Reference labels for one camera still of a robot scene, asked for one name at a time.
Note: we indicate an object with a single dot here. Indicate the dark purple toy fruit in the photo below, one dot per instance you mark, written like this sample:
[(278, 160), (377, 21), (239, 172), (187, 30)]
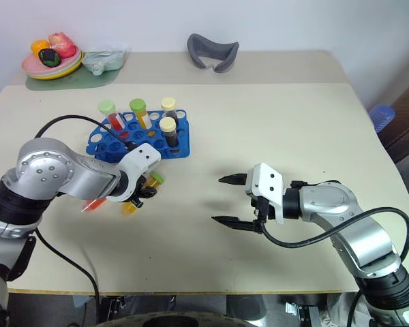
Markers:
[(49, 57)]

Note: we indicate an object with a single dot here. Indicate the orange toy fruit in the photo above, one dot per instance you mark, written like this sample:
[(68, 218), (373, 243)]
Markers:
[(39, 46)]

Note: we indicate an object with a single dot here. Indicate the metal bracket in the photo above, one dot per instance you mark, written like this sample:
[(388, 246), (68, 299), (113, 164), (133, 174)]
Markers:
[(300, 311)]

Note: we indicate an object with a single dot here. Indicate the green placemat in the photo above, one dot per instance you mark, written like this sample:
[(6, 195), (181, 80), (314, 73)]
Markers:
[(88, 80)]

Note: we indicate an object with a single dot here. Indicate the black round base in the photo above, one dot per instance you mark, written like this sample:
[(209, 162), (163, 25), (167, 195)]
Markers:
[(245, 306)]

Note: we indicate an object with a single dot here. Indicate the red tube with green cap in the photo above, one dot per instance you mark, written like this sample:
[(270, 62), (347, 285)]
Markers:
[(115, 120)]

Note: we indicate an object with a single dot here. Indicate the red-orange test tube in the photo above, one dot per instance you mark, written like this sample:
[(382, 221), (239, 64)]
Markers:
[(93, 205)]

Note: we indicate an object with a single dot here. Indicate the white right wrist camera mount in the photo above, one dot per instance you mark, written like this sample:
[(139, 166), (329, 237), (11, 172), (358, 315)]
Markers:
[(266, 184)]

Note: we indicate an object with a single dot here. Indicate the brown wooden furniture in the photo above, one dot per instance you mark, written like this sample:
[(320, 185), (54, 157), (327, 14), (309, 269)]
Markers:
[(407, 126)]

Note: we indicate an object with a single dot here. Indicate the blue plastic stool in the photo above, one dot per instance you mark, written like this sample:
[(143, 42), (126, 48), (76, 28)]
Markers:
[(382, 117)]

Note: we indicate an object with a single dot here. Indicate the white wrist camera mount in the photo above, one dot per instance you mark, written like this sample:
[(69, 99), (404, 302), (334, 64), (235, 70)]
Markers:
[(266, 184), (141, 158)]

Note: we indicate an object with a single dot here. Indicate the grey foam face pad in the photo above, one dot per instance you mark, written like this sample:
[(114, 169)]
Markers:
[(197, 51)]

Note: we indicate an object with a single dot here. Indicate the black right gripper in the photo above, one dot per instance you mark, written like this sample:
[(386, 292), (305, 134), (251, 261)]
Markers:
[(260, 209)]

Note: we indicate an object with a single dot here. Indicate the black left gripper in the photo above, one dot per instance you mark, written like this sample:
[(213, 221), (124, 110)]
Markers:
[(140, 184)]

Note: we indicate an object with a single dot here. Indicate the pale green plastic pouch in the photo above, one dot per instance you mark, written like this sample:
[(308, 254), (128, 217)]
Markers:
[(104, 61)]

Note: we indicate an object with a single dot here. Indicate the yellow tube with green cap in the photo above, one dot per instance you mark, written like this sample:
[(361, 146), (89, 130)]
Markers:
[(156, 178), (143, 117)]

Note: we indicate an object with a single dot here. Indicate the yellow plate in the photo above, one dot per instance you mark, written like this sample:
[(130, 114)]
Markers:
[(54, 77)]

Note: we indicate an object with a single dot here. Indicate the blue test tube rack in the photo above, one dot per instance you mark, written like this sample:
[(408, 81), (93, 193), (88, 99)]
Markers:
[(177, 150)]

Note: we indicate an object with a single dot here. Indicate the dark tube with yellow cap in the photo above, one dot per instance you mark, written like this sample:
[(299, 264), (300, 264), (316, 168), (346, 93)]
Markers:
[(169, 108), (169, 133)]

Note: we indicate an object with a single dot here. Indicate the stack of coloured plates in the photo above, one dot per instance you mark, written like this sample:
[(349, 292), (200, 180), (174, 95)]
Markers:
[(73, 65)]

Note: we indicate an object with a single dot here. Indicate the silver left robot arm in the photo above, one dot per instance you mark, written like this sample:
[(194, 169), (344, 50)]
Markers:
[(54, 170)]

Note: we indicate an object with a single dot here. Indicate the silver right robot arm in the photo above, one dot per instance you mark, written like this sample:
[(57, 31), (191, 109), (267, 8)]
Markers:
[(354, 221)]

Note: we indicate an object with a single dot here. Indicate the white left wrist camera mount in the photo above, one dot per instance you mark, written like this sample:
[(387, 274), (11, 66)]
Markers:
[(141, 158)]

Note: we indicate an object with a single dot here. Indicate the pink plate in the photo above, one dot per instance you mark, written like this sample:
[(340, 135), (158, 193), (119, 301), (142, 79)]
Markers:
[(34, 66)]

